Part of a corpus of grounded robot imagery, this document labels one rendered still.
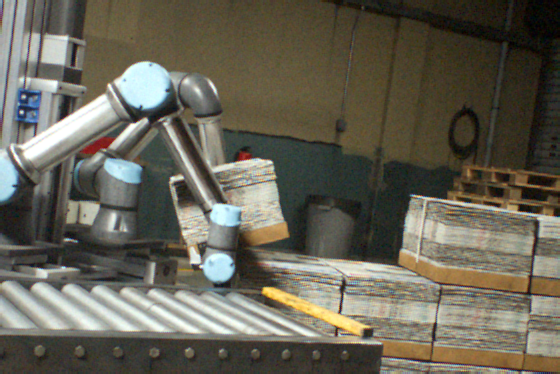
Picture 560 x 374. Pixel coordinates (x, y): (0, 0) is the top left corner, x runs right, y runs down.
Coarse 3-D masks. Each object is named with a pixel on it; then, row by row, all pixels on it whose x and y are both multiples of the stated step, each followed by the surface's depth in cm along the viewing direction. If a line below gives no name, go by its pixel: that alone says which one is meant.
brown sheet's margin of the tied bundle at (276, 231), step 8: (280, 224) 264; (248, 232) 262; (256, 232) 263; (264, 232) 263; (272, 232) 263; (280, 232) 264; (288, 232) 264; (240, 240) 262; (248, 240) 262; (256, 240) 263; (264, 240) 263
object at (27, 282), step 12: (0, 276) 199; (12, 276) 201; (60, 288) 202; (84, 288) 205; (120, 288) 209; (144, 288) 211; (168, 288) 215; (180, 288) 217; (192, 288) 219; (204, 288) 222; (216, 288) 224; (228, 288) 227; (264, 300) 227
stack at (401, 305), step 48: (240, 288) 265; (288, 288) 262; (336, 288) 265; (384, 288) 269; (432, 288) 272; (480, 288) 278; (384, 336) 269; (432, 336) 277; (480, 336) 276; (528, 336) 280
